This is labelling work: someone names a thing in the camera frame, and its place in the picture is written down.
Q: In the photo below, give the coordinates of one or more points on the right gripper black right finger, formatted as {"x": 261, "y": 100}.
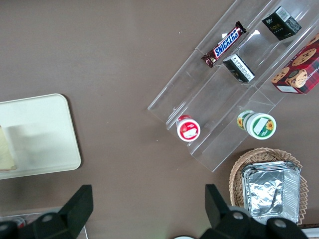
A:
{"x": 219, "y": 214}

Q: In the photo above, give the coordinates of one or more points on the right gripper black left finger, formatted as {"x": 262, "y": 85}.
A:
{"x": 74, "y": 214}

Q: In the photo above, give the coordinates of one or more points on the triangular sandwich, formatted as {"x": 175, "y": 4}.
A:
{"x": 6, "y": 152}

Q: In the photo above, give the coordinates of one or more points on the light wicker basket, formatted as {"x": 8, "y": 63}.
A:
{"x": 235, "y": 179}

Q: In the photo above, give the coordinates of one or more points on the aluminium foil tray stack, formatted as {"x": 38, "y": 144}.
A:
{"x": 266, "y": 191}

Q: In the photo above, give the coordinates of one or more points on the cream rectangular tray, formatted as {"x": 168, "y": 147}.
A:
{"x": 49, "y": 119}

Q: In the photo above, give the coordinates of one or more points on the red-lidded small jar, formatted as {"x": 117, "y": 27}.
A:
{"x": 188, "y": 129}

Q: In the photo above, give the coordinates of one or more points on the white plastic snack bin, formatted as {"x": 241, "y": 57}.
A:
{"x": 312, "y": 234}

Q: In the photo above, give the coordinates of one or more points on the green-lidded sunflower jar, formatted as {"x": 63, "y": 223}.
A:
{"x": 260, "y": 125}

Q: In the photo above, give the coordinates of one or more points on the clear acrylic stepped shelf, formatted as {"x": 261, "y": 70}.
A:
{"x": 199, "y": 99}

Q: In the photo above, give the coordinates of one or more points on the black box white label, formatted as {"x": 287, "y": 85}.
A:
{"x": 238, "y": 68}

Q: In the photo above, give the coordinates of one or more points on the red tartan cookie box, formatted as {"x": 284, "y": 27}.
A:
{"x": 299, "y": 69}

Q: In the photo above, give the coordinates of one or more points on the Snickers chocolate bar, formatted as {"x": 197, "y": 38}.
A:
{"x": 225, "y": 43}

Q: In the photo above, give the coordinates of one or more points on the black box gold lettering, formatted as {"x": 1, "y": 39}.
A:
{"x": 280, "y": 25}

